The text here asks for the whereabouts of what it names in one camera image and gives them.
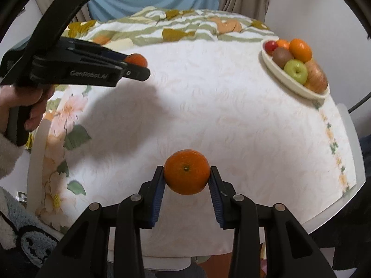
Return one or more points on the person's left hand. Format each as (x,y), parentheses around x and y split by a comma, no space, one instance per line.
(37,98)

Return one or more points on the small green apple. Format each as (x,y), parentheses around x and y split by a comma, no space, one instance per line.
(296,70)

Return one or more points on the small orange tangerine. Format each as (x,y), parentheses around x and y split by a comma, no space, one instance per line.
(283,43)

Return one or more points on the large orange on plate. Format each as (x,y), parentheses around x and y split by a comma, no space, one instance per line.
(300,50)

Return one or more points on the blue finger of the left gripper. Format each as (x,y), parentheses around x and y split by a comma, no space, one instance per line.
(134,72)
(111,55)

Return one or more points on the floral white tablecloth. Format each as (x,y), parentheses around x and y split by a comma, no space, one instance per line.
(214,97)

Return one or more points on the large orange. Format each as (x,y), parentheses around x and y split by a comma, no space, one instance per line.
(300,50)
(186,172)

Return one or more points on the red cherry tomato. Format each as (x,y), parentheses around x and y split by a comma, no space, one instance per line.
(270,46)

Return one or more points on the brown kiwi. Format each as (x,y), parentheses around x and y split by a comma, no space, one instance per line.
(281,56)

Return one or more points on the striped floral green quilt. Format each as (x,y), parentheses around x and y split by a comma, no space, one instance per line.
(154,25)

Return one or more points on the small orange front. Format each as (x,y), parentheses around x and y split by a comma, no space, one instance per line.
(136,59)

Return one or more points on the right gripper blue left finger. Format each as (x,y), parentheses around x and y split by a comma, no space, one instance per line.
(157,187)

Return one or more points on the yellow red apple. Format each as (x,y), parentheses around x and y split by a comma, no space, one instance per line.
(316,78)

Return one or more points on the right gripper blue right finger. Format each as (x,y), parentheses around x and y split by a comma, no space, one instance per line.
(216,188)

